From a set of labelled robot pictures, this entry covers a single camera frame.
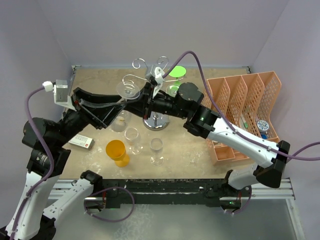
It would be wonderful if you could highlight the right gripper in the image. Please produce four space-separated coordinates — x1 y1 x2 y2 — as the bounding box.
123 82 190 120

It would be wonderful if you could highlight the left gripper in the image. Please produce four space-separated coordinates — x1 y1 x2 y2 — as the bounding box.
53 86 126 146

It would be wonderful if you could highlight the green plastic wine glass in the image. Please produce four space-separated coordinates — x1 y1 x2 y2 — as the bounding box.
166 65 187 97

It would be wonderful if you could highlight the orange plastic wine glass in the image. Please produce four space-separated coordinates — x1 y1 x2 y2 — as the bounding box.
105 140 130 168

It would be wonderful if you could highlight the clear wine glass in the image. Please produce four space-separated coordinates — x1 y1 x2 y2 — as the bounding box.
150 138 164 167
124 127 143 155
116 81 135 100

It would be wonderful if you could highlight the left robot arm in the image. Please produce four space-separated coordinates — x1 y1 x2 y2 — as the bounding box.
0 89 125 240

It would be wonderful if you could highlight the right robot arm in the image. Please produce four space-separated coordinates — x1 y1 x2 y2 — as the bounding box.
120 81 290 196

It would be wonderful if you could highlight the small white card box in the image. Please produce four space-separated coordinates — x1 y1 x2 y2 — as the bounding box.
68 134 95 150

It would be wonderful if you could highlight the orange plastic file organizer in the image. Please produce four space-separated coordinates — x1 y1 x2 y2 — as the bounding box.
199 71 283 166

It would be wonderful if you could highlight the green white pen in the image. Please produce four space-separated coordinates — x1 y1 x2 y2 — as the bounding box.
240 115 249 129

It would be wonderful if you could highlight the blue patterned round item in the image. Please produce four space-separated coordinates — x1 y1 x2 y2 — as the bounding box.
256 119 270 133

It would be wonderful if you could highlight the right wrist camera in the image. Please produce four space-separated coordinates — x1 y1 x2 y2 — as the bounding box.
145 65 165 87

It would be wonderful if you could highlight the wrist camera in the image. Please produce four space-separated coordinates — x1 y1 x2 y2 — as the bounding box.
145 65 165 87
42 79 71 107

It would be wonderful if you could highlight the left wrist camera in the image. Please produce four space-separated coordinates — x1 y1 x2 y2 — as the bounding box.
42 79 71 107

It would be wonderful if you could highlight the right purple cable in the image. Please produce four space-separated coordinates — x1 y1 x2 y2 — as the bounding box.
162 50 320 161

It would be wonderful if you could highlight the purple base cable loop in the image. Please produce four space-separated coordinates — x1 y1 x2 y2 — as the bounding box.
83 185 136 223

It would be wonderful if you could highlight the black base frame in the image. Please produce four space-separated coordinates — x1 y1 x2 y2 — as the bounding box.
92 178 248 211

